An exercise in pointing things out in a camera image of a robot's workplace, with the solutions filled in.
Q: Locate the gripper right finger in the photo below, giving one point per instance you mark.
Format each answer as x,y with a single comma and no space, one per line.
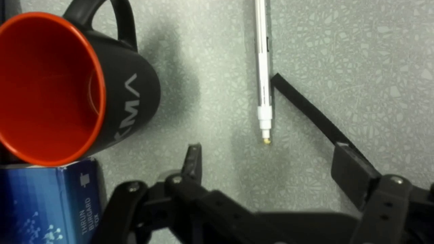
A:
359,173

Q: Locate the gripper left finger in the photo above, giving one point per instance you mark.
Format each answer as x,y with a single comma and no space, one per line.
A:
176,200

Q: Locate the white pen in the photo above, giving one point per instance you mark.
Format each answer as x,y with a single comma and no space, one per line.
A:
262,67

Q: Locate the black mug with orange inside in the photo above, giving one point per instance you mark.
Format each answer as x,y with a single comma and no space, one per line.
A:
67,91

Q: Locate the blue book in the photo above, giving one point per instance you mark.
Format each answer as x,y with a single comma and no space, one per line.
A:
47,203

